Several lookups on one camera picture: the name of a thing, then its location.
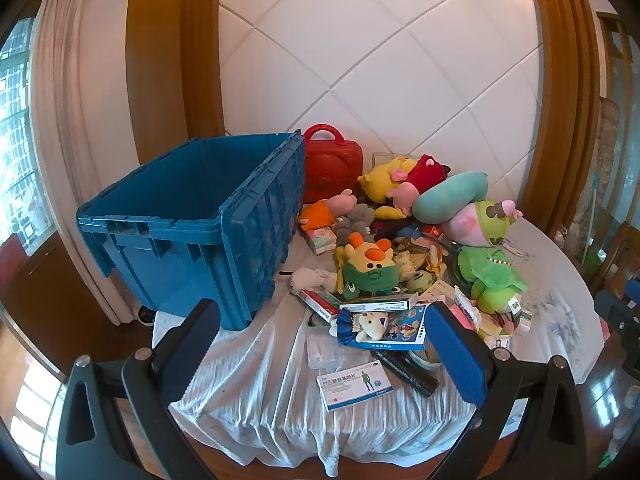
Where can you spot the cream curtain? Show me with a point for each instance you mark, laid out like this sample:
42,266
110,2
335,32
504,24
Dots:
75,110

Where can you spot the long white medicine box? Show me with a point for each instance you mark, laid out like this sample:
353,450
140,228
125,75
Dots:
375,306

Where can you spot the red-dress pig plush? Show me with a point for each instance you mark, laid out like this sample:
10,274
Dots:
425,172

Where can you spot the white pink box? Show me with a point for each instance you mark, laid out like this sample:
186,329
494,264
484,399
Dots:
467,307

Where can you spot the blue picture box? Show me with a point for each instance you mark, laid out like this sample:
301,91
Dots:
405,330

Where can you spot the grey plush toy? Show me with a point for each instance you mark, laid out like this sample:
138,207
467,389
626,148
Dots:
357,220

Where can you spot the black white shoe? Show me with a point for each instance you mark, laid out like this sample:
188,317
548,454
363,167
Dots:
145,315

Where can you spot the clear tape roll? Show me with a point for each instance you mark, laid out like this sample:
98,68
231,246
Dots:
427,362

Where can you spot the white blue medicine box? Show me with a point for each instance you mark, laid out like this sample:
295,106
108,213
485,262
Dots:
350,385

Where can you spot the small green round toy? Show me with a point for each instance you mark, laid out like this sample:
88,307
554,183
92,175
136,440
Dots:
420,282

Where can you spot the teal-shirt pig plush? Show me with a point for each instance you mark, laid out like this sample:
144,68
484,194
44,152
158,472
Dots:
450,195

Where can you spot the yellow plush toy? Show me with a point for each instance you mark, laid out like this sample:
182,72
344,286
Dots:
382,180

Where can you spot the blue plastic crate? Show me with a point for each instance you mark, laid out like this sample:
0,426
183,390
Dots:
190,240

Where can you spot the small colourful tissue box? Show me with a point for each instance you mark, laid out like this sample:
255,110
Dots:
321,241

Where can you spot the green frog-hat plush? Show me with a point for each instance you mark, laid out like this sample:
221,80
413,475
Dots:
370,270

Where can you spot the orange-dress pig plush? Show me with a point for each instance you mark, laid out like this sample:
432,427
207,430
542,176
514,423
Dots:
320,215

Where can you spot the white red medicine box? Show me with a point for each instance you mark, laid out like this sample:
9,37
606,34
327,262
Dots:
320,302

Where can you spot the black flashlight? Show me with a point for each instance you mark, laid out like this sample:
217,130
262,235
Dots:
405,372

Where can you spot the green dinosaur-suit pig plush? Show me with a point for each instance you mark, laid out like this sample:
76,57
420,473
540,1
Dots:
490,270

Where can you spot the wooden wall panel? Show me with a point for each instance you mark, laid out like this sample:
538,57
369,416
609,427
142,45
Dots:
170,60
565,85

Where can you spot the dark blue chair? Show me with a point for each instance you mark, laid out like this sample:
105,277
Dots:
617,320

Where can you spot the window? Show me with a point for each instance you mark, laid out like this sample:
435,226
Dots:
20,135

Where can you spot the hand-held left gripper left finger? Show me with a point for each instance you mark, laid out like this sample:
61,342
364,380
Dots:
192,345

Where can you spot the white floral tablecloth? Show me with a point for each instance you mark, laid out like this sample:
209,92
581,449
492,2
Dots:
250,400

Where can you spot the red carry case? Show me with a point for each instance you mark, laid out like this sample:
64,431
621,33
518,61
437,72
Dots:
330,170

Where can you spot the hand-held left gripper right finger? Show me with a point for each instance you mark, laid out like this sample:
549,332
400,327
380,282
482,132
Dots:
455,350

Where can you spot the small white plush toy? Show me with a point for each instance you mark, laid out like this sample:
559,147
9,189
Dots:
310,277

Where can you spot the clear plastic package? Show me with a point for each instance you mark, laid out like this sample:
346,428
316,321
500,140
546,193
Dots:
324,347

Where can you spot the yellow patterned cloth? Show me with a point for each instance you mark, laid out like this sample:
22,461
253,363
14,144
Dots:
420,262

